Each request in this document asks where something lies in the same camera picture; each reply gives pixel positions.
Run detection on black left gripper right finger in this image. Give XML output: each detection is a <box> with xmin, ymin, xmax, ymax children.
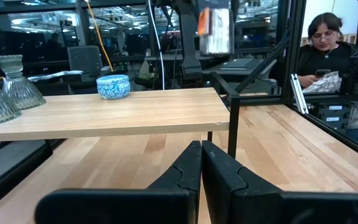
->
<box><xmin>201</xmin><ymin>140</ymin><xmax>358</xmax><ymax>224</ymax></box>

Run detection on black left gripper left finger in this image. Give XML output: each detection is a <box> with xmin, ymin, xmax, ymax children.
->
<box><xmin>35</xmin><ymin>140</ymin><xmax>202</xmax><ymax>224</ymax></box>

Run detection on blue patterned round tin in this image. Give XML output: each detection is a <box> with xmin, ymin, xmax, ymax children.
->
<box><xmin>96</xmin><ymin>74</ymin><xmax>131</xmax><ymax>100</ymax></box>

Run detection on silver candle tin orange tag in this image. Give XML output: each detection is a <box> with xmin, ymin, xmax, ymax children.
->
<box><xmin>196</xmin><ymin>6</ymin><xmax>232</xmax><ymax>56</ymax></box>

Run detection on black box white labels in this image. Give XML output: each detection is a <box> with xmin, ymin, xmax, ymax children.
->
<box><xmin>317</xmin><ymin>102</ymin><xmax>351</xmax><ymax>132</ymax></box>

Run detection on dark laptop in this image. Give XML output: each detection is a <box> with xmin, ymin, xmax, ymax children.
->
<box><xmin>219</xmin><ymin>57</ymin><xmax>278</xmax><ymax>75</ymax></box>

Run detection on white patterned bag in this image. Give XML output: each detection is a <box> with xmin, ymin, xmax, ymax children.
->
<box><xmin>302</xmin><ymin>71</ymin><xmax>358</xmax><ymax>130</ymax></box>

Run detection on dark office desk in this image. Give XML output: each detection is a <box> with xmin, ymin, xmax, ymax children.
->
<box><xmin>0</xmin><ymin>70</ymin><xmax>111</xmax><ymax>96</ymax></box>

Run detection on black phone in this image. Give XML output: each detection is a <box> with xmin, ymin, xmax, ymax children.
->
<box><xmin>314</xmin><ymin>68</ymin><xmax>332</xmax><ymax>78</ymax></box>

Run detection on grey office chair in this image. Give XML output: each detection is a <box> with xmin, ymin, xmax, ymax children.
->
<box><xmin>67</xmin><ymin>45</ymin><xmax>104</xmax><ymax>75</ymax></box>

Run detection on person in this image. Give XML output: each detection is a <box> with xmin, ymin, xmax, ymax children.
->
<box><xmin>296</xmin><ymin>12</ymin><xmax>358</xmax><ymax>90</ymax></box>

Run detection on wooden shelf riser black frame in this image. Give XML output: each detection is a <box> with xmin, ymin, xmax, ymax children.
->
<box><xmin>0</xmin><ymin>72</ymin><xmax>241</xmax><ymax>159</ymax></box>

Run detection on silver aluminium bracket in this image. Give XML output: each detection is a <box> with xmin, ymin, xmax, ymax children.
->
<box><xmin>290</xmin><ymin>73</ymin><xmax>310</xmax><ymax>114</ymax></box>

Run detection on white cable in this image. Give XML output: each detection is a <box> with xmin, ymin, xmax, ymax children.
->
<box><xmin>147</xmin><ymin>0</ymin><xmax>167</xmax><ymax>90</ymax></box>

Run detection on black aluminium rig frame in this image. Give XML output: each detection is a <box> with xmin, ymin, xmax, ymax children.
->
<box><xmin>0</xmin><ymin>0</ymin><xmax>358</xmax><ymax>215</ymax></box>

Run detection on yellow cable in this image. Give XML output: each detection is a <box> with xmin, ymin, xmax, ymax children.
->
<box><xmin>85</xmin><ymin>0</ymin><xmax>114</xmax><ymax>72</ymax></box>

